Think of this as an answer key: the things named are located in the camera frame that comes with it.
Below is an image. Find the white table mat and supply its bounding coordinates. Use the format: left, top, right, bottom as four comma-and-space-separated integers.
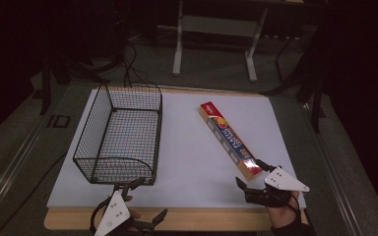
46, 88, 307, 209

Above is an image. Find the black wire mesh basket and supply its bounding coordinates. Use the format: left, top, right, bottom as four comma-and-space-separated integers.
72, 82, 163, 186

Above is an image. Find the grey metal stand frame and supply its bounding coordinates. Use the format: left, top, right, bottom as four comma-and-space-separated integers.
171, 0, 270, 84

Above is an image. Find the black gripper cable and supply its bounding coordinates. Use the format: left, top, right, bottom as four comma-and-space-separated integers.
89, 196, 113, 235

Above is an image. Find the long red and orange box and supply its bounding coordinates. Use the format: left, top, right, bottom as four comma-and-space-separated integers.
198, 100, 264, 182

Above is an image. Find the person's left hand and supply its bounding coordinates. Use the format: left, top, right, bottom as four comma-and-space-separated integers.
123, 195, 142, 227

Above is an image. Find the person's right hand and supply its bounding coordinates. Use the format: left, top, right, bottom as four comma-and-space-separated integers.
266, 191, 301, 229

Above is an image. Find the black cable bundle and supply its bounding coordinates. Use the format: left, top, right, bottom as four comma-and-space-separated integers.
57, 32, 165, 87

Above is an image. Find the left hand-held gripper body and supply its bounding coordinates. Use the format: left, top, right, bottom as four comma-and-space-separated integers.
94, 183, 155, 236

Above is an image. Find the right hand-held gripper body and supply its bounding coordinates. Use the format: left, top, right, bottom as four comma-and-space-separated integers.
244, 166, 311, 208

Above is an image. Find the black stand leg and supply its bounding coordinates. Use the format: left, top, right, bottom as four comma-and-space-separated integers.
294, 58, 328, 135
38, 53, 72, 116

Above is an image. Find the thin black floor cable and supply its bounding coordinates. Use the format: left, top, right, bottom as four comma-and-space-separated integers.
0, 150, 68, 236

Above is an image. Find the small black floor bracket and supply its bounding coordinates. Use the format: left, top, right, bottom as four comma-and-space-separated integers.
46, 114, 71, 129

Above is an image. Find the metal floor rail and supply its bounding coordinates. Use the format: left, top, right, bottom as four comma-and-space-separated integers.
299, 101, 365, 236
0, 111, 52, 224

